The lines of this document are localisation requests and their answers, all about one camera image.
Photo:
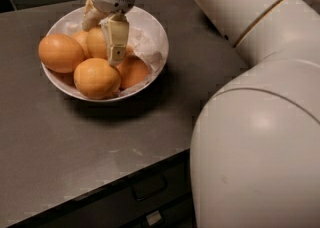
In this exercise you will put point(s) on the back hidden orange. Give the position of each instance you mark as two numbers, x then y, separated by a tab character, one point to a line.
81	38

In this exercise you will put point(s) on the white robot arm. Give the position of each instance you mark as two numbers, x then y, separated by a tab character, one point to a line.
255	150

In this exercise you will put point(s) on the black drawer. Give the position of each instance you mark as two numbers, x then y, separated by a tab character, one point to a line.
121	201
178	213

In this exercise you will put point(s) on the white paper in orange bowl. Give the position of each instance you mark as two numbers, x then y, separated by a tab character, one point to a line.
143	43

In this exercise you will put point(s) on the black lower drawer front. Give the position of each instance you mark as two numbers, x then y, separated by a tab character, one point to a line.
178	213

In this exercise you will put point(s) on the white bowl with oranges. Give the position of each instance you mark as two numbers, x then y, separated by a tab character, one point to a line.
150	32

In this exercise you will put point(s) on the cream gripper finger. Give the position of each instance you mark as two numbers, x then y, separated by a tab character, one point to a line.
94	12
115	29

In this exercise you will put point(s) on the black upper drawer front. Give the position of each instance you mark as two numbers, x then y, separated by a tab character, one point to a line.
121	201

